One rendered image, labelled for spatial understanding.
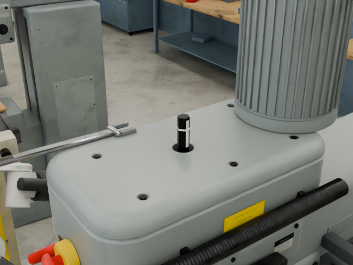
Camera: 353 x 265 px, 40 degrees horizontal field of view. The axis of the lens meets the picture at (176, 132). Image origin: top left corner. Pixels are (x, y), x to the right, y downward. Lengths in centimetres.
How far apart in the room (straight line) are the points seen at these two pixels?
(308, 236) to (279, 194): 21
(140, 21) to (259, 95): 747
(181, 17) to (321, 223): 717
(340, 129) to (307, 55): 43
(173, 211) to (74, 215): 15
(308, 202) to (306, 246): 20
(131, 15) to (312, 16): 743
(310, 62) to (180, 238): 36
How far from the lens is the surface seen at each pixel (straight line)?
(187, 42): 715
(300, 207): 87
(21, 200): 137
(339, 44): 89
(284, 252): 99
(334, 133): 123
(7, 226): 291
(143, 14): 833
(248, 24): 87
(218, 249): 76
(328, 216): 107
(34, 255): 92
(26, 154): 84
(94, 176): 77
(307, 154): 87
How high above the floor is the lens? 230
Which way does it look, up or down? 27 degrees down
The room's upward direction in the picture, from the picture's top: straight up
